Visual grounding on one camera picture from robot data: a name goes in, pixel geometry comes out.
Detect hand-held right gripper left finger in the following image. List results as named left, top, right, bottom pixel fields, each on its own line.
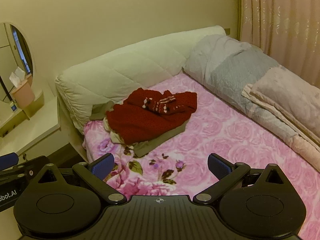
left=37, top=153, right=127, bottom=204

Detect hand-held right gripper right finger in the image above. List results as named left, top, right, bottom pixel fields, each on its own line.
left=193, top=153, right=285, bottom=204

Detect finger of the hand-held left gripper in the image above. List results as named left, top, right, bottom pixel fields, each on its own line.
left=0, top=152, right=19, bottom=171

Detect red knitted sweater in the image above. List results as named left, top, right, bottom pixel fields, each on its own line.
left=106, top=87, right=198, bottom=145

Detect pink floral bed blanket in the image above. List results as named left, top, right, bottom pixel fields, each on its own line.
left=82, top=72, right=320, bottom=240

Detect white dressing table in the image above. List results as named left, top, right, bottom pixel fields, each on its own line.
left=0, top=90, right=62, bottom=157

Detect olive green folded cloth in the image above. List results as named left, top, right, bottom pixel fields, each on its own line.
left=90, top=100, right=190, bottom=158

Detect pink tissue box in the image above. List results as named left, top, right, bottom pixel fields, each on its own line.
left=9, top=67, right=35, bottom=109

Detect beige pink folded blanket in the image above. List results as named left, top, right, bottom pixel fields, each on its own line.
left=241, top=66, right=320, bottom=155

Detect white quilted headboard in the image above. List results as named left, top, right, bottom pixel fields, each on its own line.
left=54, top=25, right=227, bottom=134

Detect grey blue rolled duvet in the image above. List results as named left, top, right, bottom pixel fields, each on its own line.
left=182, top=34, right=300, bottom=138

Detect pink patterned curtain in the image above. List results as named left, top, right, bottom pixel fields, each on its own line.
left=237, top=0, right=320, bottom=88

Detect white bed frame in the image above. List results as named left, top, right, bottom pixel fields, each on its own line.
left=61, top=112, right=88, bottom=162

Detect round wall mirror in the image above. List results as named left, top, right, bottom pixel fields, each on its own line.
left=0, top=22, right=34, bottom=103

